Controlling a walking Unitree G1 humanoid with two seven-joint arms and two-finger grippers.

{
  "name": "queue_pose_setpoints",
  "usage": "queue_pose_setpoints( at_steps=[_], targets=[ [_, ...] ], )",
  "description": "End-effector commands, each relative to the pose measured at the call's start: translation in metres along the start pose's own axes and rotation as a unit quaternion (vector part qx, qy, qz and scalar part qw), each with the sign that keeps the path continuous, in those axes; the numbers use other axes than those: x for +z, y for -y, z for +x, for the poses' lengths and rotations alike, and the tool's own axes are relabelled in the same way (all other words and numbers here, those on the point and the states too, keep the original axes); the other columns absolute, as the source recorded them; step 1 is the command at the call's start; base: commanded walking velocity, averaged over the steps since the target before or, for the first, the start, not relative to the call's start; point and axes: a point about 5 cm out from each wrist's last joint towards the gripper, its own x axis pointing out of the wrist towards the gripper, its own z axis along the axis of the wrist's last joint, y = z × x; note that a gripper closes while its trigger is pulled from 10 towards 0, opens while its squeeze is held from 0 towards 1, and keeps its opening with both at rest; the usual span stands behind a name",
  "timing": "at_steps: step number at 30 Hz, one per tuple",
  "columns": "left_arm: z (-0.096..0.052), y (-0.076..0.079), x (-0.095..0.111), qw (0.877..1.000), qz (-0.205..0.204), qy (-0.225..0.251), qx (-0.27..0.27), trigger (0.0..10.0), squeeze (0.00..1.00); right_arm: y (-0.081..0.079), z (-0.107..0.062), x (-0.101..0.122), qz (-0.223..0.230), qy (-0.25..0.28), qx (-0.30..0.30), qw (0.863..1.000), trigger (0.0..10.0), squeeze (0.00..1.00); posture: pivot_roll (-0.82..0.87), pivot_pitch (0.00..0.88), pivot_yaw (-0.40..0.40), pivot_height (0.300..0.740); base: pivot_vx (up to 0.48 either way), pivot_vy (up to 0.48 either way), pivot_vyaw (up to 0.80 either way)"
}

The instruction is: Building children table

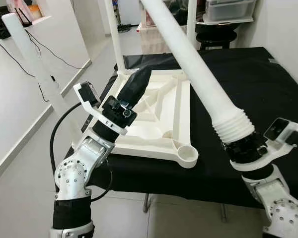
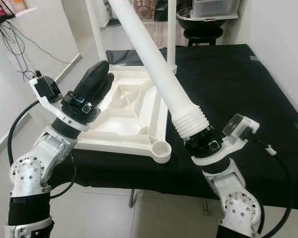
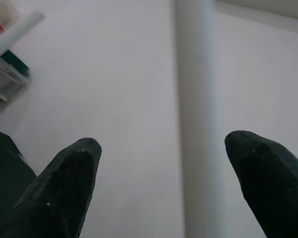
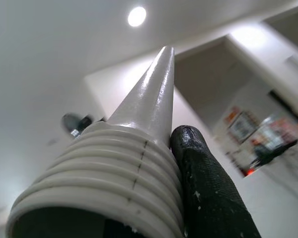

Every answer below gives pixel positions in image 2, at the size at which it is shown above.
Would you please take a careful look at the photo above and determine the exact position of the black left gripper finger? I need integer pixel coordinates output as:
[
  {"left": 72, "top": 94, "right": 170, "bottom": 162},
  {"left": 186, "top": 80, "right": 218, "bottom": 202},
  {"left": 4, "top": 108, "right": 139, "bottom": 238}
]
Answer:
[
  {"left": 93, "top": 72, "right": 115, "bottom": 109},
  {"left": 74, "top": 60, "right": 111, "bottom": 103}
]

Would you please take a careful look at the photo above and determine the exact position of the black tablecloth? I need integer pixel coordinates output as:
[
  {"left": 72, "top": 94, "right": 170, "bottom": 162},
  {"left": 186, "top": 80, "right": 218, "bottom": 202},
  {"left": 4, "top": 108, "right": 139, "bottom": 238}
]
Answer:
[{"left": 55, "top": 44, "right": 298, "bottom": 211}]

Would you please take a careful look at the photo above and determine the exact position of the beige towel cloth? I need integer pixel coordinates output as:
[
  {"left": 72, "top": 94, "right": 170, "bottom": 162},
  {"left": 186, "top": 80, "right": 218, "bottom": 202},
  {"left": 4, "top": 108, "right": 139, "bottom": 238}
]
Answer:
[{"left": 142, "top": 21, "right": 170, "bottom": 48}]

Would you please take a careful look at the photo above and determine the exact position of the red patterned box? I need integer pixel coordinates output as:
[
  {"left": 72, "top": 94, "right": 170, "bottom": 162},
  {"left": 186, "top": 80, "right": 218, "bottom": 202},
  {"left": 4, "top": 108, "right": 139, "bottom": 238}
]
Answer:
[{"left": 133, "top": 0, "right": 154, "bottom": 21}]

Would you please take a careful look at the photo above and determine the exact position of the black bag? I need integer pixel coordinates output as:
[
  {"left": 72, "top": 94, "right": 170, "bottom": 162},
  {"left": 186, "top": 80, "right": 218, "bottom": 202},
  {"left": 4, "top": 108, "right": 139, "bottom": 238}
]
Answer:
[{"left": 154, "top": 0, "right": 170, "bottom": 21}]

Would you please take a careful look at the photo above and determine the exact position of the black router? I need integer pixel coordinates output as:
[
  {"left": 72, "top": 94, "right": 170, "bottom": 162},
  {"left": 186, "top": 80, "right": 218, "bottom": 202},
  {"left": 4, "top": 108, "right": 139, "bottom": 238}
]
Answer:
[{"left": 0, "top": 9, "right": 16, "bottom": 28}]

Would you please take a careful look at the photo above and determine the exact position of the black round basin stand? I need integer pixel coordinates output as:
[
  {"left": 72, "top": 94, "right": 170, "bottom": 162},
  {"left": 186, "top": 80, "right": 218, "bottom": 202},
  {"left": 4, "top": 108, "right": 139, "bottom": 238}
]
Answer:
[{"left": 176, "top": 10, "right": 225, "bottom": 47}]

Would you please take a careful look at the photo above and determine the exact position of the clear plastic storage box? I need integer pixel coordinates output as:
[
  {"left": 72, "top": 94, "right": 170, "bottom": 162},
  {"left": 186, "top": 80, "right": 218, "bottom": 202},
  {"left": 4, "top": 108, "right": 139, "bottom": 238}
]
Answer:
[{"left": 191, "top": 0, "right": 240, "bottom": 19}]

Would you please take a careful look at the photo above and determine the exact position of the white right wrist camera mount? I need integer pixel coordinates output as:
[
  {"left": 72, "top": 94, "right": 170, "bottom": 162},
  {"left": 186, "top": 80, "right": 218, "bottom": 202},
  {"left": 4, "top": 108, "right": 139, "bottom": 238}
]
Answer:
[{"left": 191, "top": 114, "right": 262, "bottom": 167}]

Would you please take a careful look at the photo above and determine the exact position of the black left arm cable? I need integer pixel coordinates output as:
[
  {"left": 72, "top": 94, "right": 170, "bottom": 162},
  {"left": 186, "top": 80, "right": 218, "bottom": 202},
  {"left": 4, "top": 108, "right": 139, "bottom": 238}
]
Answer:
[{"left": 7, "top": 98, "right": 78, "bottom": 200}]

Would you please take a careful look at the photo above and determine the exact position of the black wall power cable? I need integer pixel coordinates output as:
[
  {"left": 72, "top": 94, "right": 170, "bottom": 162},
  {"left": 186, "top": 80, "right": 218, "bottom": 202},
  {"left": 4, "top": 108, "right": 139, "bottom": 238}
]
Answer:
[{"left": 0, "top": 22, "right": 71, "bottom": 83}]

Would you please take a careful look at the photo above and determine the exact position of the grey metal folding table frame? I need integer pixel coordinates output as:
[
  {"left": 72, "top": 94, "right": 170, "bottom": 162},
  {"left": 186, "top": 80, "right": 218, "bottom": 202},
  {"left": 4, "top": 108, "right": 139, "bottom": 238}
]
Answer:
[{"left": 128, "top": 188, "right": 211, "bottom": 216}]

